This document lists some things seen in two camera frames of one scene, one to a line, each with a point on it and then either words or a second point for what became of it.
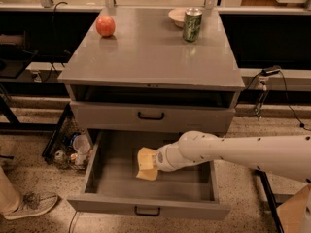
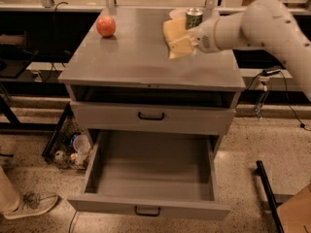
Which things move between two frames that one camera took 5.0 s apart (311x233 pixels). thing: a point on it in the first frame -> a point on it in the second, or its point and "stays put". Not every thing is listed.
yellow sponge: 148,174 -> 180,55
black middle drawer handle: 147,215 stays put
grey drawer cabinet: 129,70 stays put
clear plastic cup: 82,144 stays put
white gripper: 162,158 -> 203,36
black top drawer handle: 151,118 stays put
